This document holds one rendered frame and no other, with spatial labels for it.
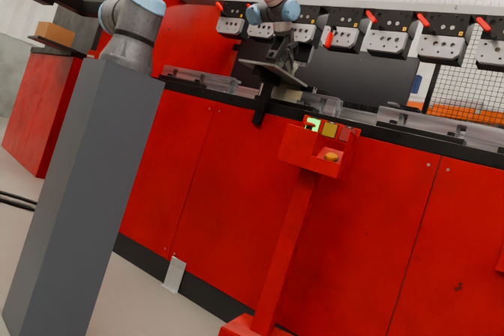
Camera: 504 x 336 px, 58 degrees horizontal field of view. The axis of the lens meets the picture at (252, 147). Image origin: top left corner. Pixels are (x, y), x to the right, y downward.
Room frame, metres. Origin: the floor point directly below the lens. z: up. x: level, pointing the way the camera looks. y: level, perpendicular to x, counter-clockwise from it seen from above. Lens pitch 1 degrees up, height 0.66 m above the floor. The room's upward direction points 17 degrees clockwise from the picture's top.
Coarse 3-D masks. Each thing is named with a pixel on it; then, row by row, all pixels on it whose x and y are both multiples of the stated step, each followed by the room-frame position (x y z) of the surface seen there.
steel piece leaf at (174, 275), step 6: (168, 270) 1.95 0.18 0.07; (174, 270) 1.94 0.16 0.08; (180, 270) 1.92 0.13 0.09; (168, 276) 1.95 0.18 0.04; (174, 276) 1.93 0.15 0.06; (180, 276) 1.91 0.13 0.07; (168, 282) 1.94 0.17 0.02; (174, 282) 1.93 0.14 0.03; (180, 282) 1.91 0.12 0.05; (168, 288) 1.93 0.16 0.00; (174, 288) 1.92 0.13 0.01
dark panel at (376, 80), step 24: (240, 48) 2.82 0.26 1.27; (264, 48) 2.72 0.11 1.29; (240, 72) 2.79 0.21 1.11; (312, 72) 2.49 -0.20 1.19; (336, 72) 2.41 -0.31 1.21; (360, 72) 2.33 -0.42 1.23; (384, 72) 2.25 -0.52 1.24; (408, 72) 2.18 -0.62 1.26; (336, 96) 2.38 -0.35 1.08; (360, 96) 2.31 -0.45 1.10; (384, 96) 2.23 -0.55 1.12; (408, 96) 2.17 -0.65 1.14
